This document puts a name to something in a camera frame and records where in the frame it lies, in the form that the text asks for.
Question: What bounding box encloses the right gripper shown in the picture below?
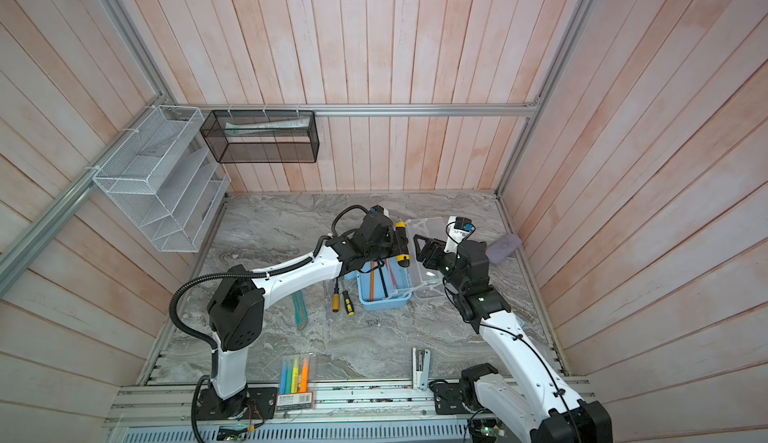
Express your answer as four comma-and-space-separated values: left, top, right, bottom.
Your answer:
416, 233, 468, 296

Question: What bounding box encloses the black hex key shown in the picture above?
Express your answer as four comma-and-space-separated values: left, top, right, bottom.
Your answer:
357, 263, 390, 303

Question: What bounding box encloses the blue plastic tool box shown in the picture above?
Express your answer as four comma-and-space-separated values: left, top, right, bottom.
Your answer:
344, 216, 466, 313

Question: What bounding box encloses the large black yellow screwdriver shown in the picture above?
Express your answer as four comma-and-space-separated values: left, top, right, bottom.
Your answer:
394, 222, 410, 268

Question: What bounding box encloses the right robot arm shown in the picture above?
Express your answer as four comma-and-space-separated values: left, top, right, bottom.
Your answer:
414, 235, 614, 442

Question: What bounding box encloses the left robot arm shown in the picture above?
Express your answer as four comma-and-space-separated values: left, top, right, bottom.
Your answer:
169, 205, 410, 426

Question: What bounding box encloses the highlighter pen pack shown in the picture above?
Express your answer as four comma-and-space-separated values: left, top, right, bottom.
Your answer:
276, 353, 314, 412

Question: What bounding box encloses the small yellow screwdriver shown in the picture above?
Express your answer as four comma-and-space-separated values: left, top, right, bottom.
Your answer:
331, 281, 341, 313

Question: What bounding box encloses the black yellow stubby screwdriver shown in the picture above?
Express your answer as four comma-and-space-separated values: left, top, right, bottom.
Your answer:
341, 286, 355, 316

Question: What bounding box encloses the white stapler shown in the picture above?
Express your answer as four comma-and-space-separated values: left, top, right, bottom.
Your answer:
412, 348, 431, 391

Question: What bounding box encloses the black mesh basket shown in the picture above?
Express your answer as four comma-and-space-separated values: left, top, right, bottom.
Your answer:
200, 109, 320, 164

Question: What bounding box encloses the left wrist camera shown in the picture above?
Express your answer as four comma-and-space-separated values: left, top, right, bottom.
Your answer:
369, 205, 390, 218

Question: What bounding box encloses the teal handled tool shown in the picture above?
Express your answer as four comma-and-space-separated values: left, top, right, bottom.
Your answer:
292, 291, 309, 331

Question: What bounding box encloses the white wire mesh shelf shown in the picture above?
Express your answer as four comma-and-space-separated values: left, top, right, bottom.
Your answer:
94, 106, 231, 253

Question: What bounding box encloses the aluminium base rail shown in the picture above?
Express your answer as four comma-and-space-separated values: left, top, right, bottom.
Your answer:
103, 379, 441, 428

